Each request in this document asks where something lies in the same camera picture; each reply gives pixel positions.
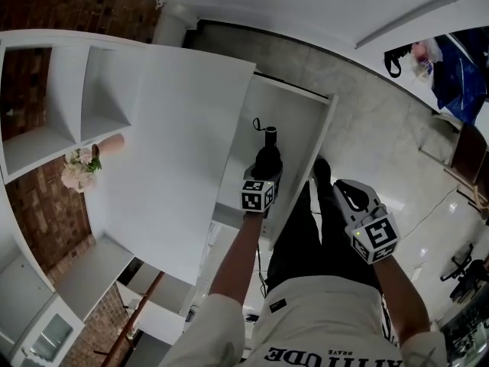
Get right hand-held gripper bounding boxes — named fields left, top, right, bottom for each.
left=332, top=180, right=400, bottom=265

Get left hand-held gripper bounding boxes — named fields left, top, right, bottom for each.
left=239, top=162, right=284, bottom=221

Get black object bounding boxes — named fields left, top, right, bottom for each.
left=251, top=117, right=284, bottom=179

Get white drawer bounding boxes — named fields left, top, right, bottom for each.
left=213, top=70, right=340, bottom=252

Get person's right forearm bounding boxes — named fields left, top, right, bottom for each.
left=370, top=256, right=431, bottom=343

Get person's left forearm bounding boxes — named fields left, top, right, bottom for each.
left=208, top=210, right=268, bottom=305

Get person's right black shoe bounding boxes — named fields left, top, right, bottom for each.
left=313, top=158, right=333, bottom=185

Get person's black trousers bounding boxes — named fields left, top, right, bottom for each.
left=265, top=181, right=383, bottom=294

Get wooden framed chair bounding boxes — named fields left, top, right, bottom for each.
left=418, top=117, right=489, bottom=221

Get white printed t-shirt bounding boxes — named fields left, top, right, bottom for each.
left=160, top=275, right=448, bottom=367

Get black office chair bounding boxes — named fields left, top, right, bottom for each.
left=439, top=242, right=486, bottom=302

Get black bag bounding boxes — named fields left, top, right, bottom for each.
left=384, top=47, right=402, bottom=78

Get wooden coat rack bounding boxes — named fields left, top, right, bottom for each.
left=93, top=271, right=165, bottom=359

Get clear plastic bag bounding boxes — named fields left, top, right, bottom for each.
left=410, top=38, right=444, bottom=84

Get blue striped bag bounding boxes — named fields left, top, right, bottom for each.
left=431, top=28, right=489, bottom=125

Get pink vase with flowers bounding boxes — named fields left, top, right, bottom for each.
left=60, top=132, right=126, bottom=194

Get white shelf cabinet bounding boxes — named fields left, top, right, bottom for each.
left=0, top=28, right=148, bottom=367

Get white floor cable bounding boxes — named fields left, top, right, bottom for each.
left=397, top=183, right=471, bottom=244

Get black floor cable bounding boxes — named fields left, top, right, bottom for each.
left=254, top=242, right=269, bottom=298

